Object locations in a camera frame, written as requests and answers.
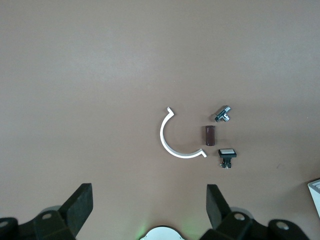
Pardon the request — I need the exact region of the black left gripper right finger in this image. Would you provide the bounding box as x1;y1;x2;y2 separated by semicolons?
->
199;184;311;240

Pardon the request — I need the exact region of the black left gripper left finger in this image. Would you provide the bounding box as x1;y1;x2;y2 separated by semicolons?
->
0;183;94;240

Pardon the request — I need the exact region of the white drawer cabinet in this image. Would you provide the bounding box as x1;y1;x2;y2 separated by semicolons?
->
307;177;320;219

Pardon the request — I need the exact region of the black square white-faced push button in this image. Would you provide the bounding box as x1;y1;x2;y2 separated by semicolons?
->
216;148;238;170

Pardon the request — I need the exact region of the dark brown rectangular block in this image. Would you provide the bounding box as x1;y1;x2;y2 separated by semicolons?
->
201;125;217;147

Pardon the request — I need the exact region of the shiny metal valve fitting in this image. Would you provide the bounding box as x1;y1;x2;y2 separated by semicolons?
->
211;104;233;124

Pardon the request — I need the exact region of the white half ring clamp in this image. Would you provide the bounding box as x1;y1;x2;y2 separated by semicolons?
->
158;106;208;159

